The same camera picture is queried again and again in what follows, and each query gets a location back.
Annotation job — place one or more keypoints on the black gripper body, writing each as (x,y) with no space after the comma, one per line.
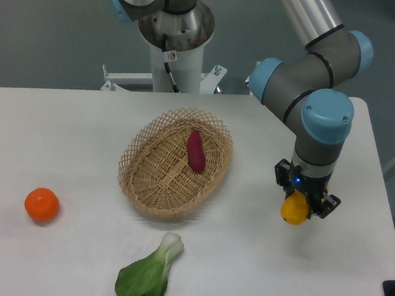
(313,188)

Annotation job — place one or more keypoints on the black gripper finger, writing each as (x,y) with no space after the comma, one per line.
(282,172)
(322,205)

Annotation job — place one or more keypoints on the yellow mango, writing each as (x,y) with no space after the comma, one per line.
(295,209)

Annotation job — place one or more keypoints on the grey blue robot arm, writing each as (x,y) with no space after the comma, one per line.
(301,94)

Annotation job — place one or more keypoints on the purple sweet potato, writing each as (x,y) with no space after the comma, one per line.
(196,156)

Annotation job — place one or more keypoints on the woven wicker basket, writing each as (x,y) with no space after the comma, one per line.
(154,172)

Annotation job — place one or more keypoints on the green bok choy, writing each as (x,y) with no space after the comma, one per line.
(150,276)

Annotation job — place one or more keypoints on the orange tangerine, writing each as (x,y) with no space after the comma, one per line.
(42,205)

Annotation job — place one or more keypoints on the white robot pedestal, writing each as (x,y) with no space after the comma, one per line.
(176,43)

